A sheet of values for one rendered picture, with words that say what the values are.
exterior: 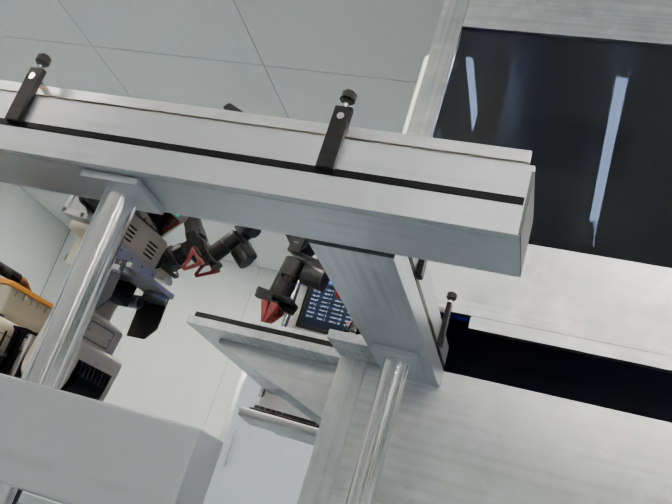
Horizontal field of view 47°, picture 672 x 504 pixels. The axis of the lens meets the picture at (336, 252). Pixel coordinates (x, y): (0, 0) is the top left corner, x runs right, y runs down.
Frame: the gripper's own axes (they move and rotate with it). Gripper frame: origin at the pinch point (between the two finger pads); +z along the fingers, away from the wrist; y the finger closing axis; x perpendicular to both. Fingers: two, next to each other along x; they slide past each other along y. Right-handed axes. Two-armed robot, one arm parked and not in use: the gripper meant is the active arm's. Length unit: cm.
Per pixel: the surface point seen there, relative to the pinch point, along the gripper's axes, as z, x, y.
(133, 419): 33, -92, 33
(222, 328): 5.6, -11.0, -4.3
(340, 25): -191, 135, -100
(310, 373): 6.1, -2.3, 17.5
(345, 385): 7.1, -12.2, 29.7
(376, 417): 14, -34, 44
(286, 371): 7.8, -2.3, 11.8
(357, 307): 1, -56, 39
